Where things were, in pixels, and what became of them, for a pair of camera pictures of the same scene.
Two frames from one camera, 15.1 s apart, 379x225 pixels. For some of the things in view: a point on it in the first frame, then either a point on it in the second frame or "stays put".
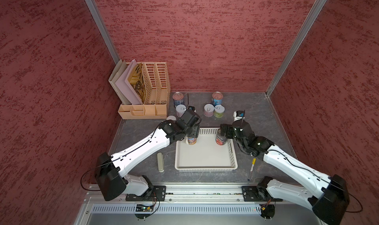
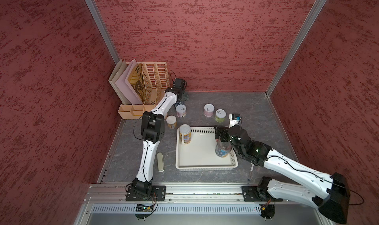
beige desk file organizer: (157, 83) stays put
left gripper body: (185, 131) → (184, 96)
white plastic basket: (206, 155) stays put
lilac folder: (128, 95) stays put
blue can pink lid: (217, 97) → (222, 149)
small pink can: (208, 109) stays put
